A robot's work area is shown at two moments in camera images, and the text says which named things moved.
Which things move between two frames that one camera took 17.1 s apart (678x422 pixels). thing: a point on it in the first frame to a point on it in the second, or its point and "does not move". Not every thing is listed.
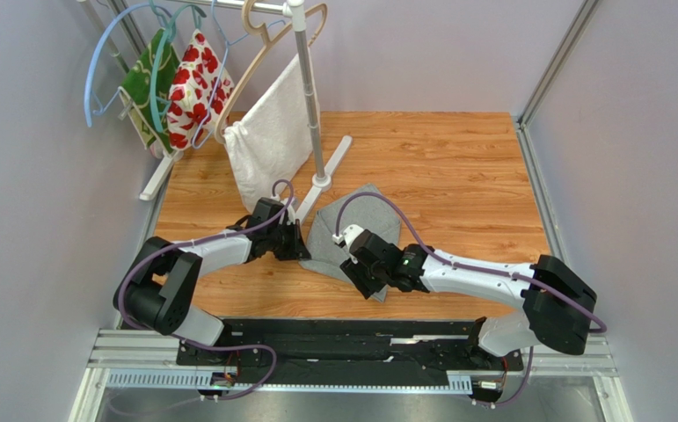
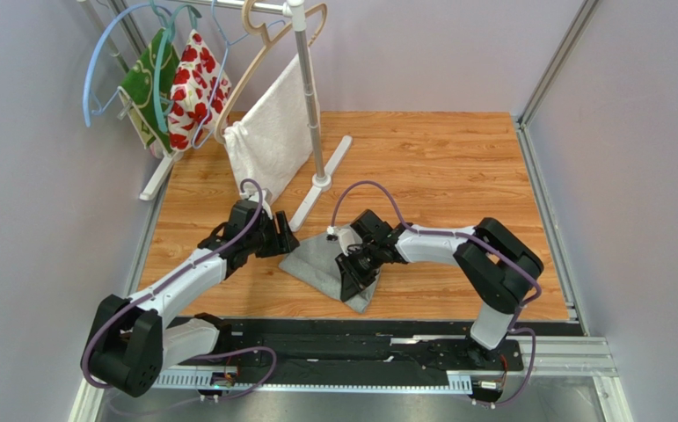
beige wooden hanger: [268, 40] does not move
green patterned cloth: [134, 90] does not move
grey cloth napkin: [372, 213] to [314, 262]
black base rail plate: [347, 351] does not move
